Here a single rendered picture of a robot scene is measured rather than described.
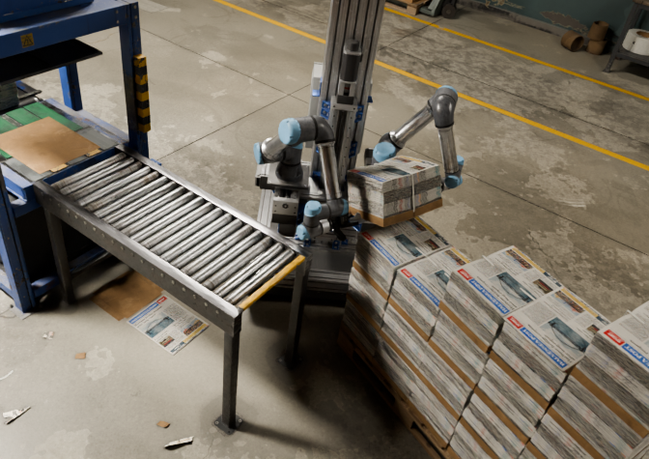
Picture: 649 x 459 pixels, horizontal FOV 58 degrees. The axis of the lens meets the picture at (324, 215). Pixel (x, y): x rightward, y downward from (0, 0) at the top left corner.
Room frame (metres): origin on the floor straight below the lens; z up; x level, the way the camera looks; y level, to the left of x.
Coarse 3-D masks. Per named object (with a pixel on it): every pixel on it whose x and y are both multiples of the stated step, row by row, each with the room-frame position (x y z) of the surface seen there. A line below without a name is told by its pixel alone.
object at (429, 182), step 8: (384, 160) 2.62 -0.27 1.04; (392, 160) 2.60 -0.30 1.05; (400, 160) 2.59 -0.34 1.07; (408, 160) 2.58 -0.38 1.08; (416, 160) 2.57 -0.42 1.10; (424, 160) 2.56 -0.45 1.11; (408, 168) 2.46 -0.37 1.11; (416, 168) 2.45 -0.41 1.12; (424, 168) 2.44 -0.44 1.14; (432, 168) 2.46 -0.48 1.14; (416, 176) 2.39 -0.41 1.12; (424, 176) 2.42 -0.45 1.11; (432, 176) 2.44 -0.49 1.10; (440, 176) 2.48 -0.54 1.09; (416, 184) 2.38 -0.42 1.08; (424, 184) 2.40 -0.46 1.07; (432, 184) 2.43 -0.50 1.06; (440, 184) 2.46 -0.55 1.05; (424, 192) 2.40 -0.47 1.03; (432, 192) 2.42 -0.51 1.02; (440, 192) 2.46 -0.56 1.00; (424, 200) 2.39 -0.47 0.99; (432, 200) 2.41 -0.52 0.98
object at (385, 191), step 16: (352, 176) 2.43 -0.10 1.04; (368, 176) 2.36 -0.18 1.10; (384, 176) 2.35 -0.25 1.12; (400, 176) 2.34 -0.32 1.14; (352, 192) 2.42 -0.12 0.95; (368, 192) 2.33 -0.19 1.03; (384, 192) 2.26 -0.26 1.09; (400, 192) 2.31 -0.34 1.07; (368, 208) 2.31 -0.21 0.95; (384, 208) 2.24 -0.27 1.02; (400, 208) 2.29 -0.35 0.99
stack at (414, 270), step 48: (384, 240) 2.24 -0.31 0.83; (432, 240) 2.29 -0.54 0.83; (384, 288) 2.07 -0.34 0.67; (432, 288) 1.95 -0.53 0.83; (432, 336) 1.82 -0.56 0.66; (384, 384) 1.94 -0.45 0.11; (432, 384) 1.75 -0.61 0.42; (480, 384) 1.59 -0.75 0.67; (480, 432) 1.51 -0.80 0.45; (528, 432) 1.38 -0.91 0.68
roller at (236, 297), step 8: (288, 248) 2.10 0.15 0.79; (280, 256) 2.03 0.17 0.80; (288, 256) 2.05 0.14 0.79; (272, 264) 1.97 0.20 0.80; (280, 264) 1.99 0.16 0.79; (264, 272) 1.92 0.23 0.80; (272, 272) 1.94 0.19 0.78; (248, 280) 1.85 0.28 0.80; (256, 280) 1.86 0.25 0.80; (264, 280) 1.89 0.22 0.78; (240, 288) 1.79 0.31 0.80; (248, 288) 1.81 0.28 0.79; (232, 296) 1.74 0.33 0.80; (240, 296) 1.76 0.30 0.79; (232, 304) 1.71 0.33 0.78
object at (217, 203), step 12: (120, 144) 2.75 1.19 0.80; (132, 156) 2.66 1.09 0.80; (156, 168) 2.57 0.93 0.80; (168, 180) 2.51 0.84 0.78; (180, 180) 2.50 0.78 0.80; (204, 192) 2.43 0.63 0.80; (216, 204) 2.35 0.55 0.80; (228, 204) 2.36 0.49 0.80; (240, 216) 2.28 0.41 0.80; (252, 228) 2.22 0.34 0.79; (264, 228) 2.22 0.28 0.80; (276, 240) 2.15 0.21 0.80; (288, 240) 2.16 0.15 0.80; (300, 252) 2.08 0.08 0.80; (312, 252) 2.09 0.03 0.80; (288, 264) 2.10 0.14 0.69; (300, 264) 2.07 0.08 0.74
